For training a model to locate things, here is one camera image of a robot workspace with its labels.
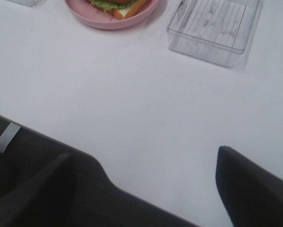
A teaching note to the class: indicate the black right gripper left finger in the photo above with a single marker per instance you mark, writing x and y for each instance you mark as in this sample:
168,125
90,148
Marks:
45,200

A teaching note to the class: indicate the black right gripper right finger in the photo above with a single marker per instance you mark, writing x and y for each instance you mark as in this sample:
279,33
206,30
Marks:
252,196

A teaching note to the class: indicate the bread slice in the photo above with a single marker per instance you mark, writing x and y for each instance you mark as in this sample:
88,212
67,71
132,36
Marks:
129,11

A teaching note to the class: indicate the green lettuce leaf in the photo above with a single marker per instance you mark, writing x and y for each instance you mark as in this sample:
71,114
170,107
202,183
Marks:
110,6

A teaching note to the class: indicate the white tape strip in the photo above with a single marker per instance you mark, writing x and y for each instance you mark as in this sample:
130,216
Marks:
7,136

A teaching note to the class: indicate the right clear plastic tray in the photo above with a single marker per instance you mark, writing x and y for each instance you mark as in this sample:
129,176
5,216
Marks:
216,31

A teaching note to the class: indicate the clear plastic tray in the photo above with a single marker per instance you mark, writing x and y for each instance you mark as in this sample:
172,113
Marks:
216,31
28,3

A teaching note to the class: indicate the pink round plate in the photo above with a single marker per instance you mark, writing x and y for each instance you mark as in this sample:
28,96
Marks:
92,17

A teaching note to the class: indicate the left clear plastic tray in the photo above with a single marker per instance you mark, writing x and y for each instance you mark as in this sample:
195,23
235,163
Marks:
28,3

